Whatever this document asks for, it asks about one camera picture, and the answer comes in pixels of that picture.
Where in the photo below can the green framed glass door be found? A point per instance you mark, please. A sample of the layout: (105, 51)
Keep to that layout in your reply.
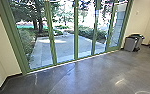
(119, 25)

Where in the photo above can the dark green lidded bin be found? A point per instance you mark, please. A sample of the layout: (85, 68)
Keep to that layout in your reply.
(140, 40)

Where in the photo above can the outdoor metal chair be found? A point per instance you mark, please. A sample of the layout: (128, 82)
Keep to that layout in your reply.
(65, 33)

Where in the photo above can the green framed glass wall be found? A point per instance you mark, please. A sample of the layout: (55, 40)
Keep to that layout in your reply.
(51, 36)

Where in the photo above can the white wall switch plate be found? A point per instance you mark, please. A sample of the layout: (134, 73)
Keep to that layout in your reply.
(137, 12)

